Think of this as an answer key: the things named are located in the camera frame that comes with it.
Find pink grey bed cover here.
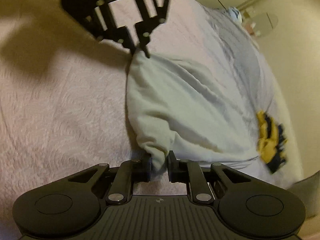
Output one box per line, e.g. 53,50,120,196
1,0,303,239

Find white garment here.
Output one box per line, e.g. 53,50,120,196
125,51,288,174

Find blurred blue white object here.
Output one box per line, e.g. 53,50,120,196
227,7,242,24

